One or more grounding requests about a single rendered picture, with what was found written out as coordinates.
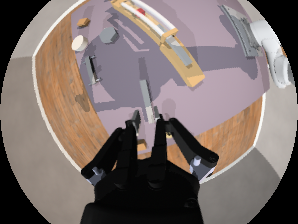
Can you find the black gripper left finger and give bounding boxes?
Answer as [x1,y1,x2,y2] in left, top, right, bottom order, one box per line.
[81,109,141,189]

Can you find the beige roll of tape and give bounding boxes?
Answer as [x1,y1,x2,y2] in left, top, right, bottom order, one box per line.
[166,132,172,138]

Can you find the white cylinder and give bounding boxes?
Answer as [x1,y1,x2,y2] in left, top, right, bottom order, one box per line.
[72,35,88,51]

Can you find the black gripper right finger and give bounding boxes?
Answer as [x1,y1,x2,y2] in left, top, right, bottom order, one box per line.
[147,106,219,188]

